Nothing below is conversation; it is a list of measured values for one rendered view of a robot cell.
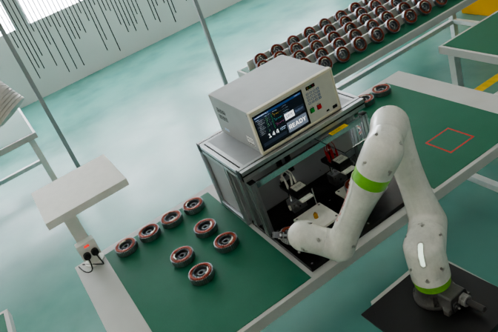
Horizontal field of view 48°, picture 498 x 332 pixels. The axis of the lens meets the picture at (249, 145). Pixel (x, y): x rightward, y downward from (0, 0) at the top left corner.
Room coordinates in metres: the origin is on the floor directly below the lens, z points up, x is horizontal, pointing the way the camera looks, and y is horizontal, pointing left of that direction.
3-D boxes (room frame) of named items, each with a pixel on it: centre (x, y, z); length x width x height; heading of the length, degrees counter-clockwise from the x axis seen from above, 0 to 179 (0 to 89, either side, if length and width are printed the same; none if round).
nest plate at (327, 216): (1.94, -0.17, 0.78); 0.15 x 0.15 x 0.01; 21
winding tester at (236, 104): (2.29, -0.17, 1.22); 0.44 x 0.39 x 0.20; 111
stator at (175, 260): (2.03, 0.46, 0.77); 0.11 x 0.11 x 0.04
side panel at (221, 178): (2.24, 0.17, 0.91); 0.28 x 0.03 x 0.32; 21
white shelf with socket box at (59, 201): (2.20, 0.78, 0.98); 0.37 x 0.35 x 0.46; 111
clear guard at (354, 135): (2.05, -0.43, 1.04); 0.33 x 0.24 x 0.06; 21
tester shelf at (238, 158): (2.29, -0.16, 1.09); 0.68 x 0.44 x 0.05; 111
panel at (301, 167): (2.23, -0.19, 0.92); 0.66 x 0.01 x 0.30; 111
